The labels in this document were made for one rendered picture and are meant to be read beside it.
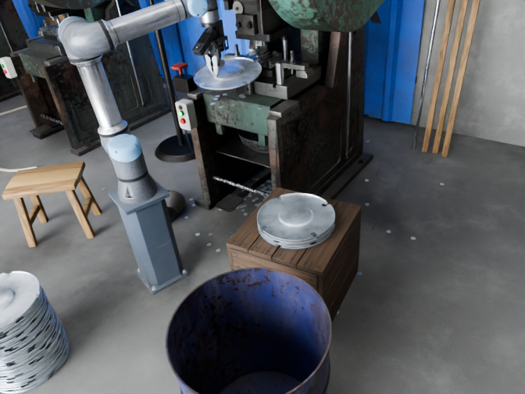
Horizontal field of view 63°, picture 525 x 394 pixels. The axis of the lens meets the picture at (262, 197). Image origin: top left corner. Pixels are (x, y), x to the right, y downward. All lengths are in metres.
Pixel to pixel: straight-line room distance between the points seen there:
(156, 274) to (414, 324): 1.06
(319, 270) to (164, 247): 0.72
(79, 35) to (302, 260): 1.02
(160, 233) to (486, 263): 1.39
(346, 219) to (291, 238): 0.25
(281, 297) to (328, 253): 0.27
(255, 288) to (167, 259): 0.66
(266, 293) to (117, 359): 0.70
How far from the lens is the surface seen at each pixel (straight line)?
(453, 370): 1.70
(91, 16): 3.39
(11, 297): 1.74
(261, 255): 1.52
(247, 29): 1.98
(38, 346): 1.76
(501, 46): 2.90
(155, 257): 1.87
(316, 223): 1.57
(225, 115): 2.05
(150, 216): 1.75
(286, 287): 1.29
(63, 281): 2.22
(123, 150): 1.64
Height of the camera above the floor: 1.36
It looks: 34 degrees down
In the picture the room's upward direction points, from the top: 6 degrees counter-clockwise
